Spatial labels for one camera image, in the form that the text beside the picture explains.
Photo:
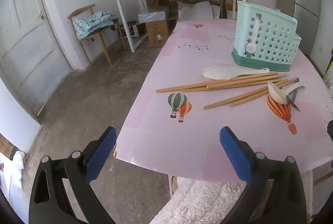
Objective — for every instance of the white panel door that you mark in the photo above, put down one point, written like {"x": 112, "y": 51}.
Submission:
{"x": 28, "y": 44}

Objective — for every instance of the white pillow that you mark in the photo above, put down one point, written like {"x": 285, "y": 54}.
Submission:
{"x": 203, "y": 10}
{"x": 185, "y": 11}

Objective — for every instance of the white soup spoon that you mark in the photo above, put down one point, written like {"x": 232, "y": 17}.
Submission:
{"x": 277, "y": 93}

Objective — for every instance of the blue patterned cloth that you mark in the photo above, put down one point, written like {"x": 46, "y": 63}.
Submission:
{"x": 91, "y": 23}

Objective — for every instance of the white cloth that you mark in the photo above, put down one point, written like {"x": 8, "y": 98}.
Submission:
{"x": 17, "y": 166}

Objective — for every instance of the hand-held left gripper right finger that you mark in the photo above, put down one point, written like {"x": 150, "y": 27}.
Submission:
{"x": 235, "y": 156}

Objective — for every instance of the brown cardboard box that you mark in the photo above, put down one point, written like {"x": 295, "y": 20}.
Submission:
{"x": 156, "y": 33}

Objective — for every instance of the plastic-wrapped box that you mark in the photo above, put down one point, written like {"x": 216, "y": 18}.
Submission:
{"x": 153, "y": 15}

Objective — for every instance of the small cardboard box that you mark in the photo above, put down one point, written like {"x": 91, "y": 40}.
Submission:
{"x": 6, "y": 147}

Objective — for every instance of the white rice paddle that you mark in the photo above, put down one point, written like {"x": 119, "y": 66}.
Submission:
{"x": 218, "y": 72}

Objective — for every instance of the metal table knife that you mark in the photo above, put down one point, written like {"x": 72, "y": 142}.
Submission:
{"x": 292, "y": 99}

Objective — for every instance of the wooden chair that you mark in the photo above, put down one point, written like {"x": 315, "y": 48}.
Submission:
{"x": 106, "y": 53}

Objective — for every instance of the green star-cutout utensil holder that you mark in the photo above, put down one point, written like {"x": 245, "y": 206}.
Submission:
{"x": 270, "y": 39}

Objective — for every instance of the white fluffy blanket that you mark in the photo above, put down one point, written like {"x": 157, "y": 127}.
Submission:
{"x": 203, "y": 203}

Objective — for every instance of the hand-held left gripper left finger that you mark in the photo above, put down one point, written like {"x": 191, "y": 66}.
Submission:
{"x": 101, "y": 153}

